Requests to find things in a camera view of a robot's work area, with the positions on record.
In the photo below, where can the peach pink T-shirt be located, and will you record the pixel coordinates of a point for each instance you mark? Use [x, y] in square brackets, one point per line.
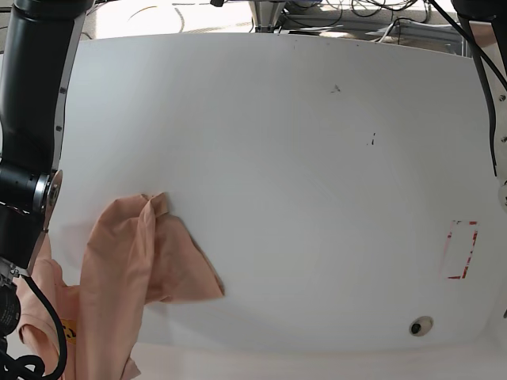
[137, 253]

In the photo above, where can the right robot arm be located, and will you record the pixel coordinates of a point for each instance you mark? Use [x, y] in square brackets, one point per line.
[41, 44]

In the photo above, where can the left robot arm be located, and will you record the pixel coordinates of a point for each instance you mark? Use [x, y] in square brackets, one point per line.
[485, 23]

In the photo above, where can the red tape rectangle marking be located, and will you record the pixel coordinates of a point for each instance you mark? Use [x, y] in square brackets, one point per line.
[458, 249]

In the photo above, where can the right round table grommet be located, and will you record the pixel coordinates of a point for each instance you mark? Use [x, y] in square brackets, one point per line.
[421, 326]

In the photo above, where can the grey metal centre post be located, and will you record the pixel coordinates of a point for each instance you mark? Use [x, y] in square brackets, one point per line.
[266, 14]

